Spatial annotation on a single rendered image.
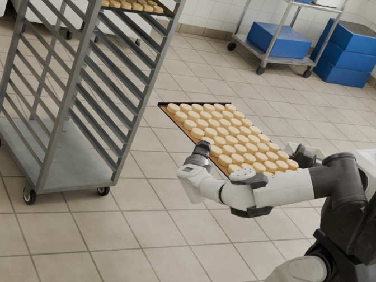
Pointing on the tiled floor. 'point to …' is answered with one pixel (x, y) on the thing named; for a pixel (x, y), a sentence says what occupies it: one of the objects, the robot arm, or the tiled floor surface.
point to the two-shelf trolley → (278, 34)
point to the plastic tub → (305, 149)
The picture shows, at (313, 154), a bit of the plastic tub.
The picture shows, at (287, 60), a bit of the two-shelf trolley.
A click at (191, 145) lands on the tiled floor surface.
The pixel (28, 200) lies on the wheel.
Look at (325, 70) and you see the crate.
